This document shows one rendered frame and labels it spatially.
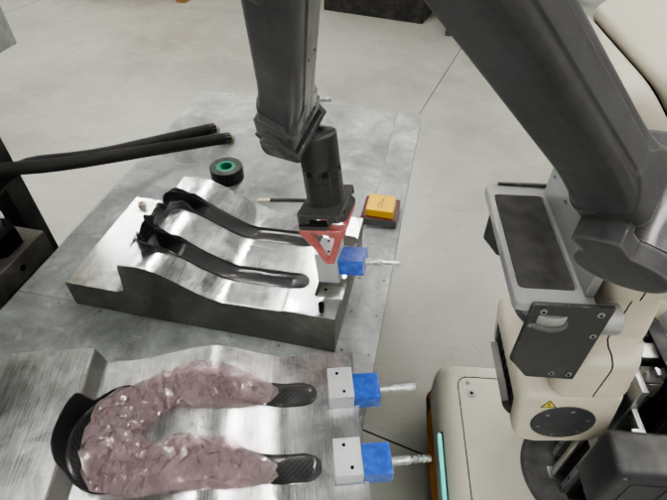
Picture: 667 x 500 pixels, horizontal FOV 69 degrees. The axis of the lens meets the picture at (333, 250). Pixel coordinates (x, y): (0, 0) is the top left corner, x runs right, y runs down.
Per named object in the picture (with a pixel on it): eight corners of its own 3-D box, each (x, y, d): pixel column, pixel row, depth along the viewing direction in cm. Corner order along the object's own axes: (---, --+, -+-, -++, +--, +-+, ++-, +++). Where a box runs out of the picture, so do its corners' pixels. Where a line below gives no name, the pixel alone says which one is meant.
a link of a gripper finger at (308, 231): (305, 271, 76) (295, 218, 71) (318, 245, 81) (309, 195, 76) (347, 273, 74) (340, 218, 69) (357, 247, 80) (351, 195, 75)
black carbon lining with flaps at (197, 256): (327, 241, 95) (326, 202, 88) (305, 303, 83) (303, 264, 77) (162, 215, 100) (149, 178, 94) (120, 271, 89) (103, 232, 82)
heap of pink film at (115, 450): (279, 374, 75) (274, 343, 69) (278, 496, 62) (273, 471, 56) (104, 386, 73) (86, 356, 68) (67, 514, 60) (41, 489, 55)
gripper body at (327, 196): (297, 226, 71) (288, 180, 67) (316, 194, 79) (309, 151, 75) (340, 227, 69) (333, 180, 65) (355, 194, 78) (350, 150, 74)
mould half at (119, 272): (361, 250, 103) (364, 199, 94) (334, 352, 84) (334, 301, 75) (144, 217, 111) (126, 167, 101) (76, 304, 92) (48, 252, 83)
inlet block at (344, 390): (410, 381, 77) (414, 362, 73) (416, 411, 74) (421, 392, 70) (327, 387, 76) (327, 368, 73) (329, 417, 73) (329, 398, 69)
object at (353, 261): (403, 268, 80) (401, 239, 77) (398, 286, 76) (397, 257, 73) (326, 264, 83) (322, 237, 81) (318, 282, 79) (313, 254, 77)
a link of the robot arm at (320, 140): (315, 135, 64) (343, 121, 67) (280, 127, 68) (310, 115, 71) (322, 183, 68) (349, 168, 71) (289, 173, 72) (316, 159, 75)
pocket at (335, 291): (346, 291, 88) (346, 277, 85) (339, 313, 84) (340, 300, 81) (322, 287, 88) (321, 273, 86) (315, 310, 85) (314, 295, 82)
